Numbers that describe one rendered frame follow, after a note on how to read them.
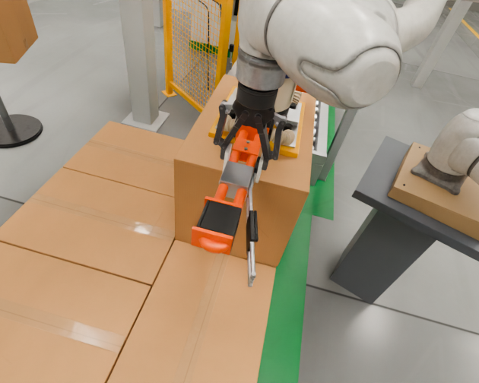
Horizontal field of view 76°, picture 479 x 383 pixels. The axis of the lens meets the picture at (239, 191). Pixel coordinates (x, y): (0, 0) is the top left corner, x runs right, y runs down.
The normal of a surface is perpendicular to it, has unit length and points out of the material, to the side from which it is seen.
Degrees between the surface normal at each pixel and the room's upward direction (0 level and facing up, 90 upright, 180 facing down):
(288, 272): 0
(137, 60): 90
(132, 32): 90
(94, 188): 0
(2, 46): 90
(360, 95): 88
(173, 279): 0
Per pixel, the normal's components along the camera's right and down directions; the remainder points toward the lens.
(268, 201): -0.21, 0.68
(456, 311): 0.14, -0.69
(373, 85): 0.25, 0.73
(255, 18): -0.88, 0.22
